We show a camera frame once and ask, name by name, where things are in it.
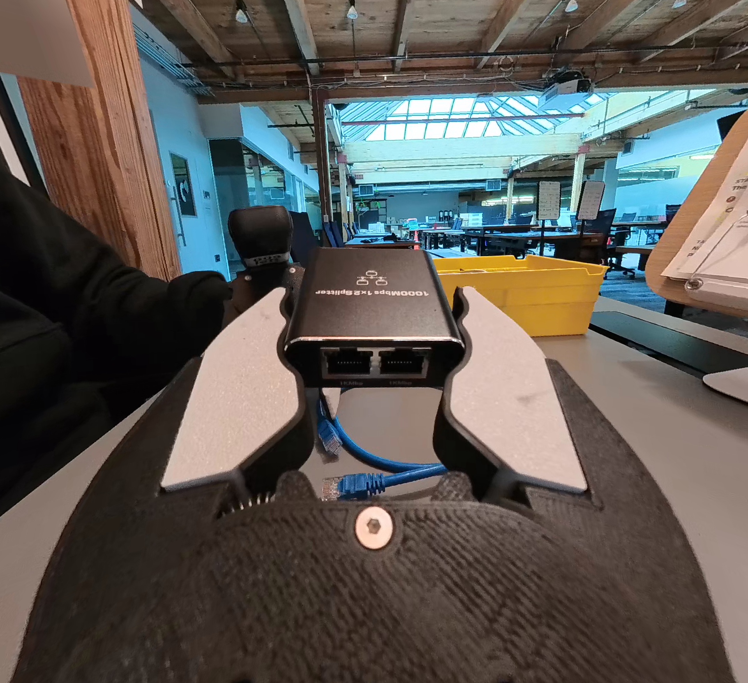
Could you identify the wooden post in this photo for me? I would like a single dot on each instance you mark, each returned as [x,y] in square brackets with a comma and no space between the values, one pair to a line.
[99,157]

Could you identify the wooden document stand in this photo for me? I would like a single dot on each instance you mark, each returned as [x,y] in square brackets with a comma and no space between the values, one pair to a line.
[689,210]

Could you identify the white ceiling projector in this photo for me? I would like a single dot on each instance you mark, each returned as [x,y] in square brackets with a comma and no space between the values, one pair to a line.
[564,92]

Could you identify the grey desk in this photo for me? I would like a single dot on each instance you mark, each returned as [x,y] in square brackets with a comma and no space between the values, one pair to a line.
[643,402]

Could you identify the white board on stand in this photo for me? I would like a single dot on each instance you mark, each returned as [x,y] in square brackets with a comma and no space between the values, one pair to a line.
[590,201]
[548,201]

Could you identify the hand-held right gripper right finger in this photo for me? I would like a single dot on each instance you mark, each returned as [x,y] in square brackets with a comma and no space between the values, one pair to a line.
[508,402]

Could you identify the yellow plastic bin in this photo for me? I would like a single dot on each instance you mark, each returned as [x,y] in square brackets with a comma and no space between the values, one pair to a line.
[526,291]

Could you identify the black office chair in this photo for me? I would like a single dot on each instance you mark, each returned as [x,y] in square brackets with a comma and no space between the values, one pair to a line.
[610,239]

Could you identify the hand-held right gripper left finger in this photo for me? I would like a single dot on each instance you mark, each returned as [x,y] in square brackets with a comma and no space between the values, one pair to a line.
[239,397]

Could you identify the person's left forearm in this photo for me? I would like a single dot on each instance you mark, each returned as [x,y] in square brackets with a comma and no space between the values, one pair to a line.
[87,315]

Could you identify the black network adapter box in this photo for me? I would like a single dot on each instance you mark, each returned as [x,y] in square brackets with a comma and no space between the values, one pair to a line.
[368,297]

